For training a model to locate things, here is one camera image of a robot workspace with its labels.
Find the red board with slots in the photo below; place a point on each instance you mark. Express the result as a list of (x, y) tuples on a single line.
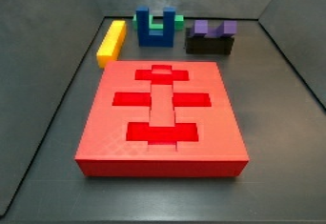
[(162, 122)]

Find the purple U-shaped block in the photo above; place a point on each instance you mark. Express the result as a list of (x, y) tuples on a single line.
[(202, 30)]

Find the blue U-shaped block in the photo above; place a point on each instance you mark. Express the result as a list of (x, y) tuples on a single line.
[(155, 38)]

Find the green stepped block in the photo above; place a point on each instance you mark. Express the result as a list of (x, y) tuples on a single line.
[(158, 26)]

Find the black angle fixture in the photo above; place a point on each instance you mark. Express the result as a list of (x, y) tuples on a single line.
[(201, 45)]

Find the yellow long bar block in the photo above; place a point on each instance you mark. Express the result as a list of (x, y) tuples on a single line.
[(111, 43)]

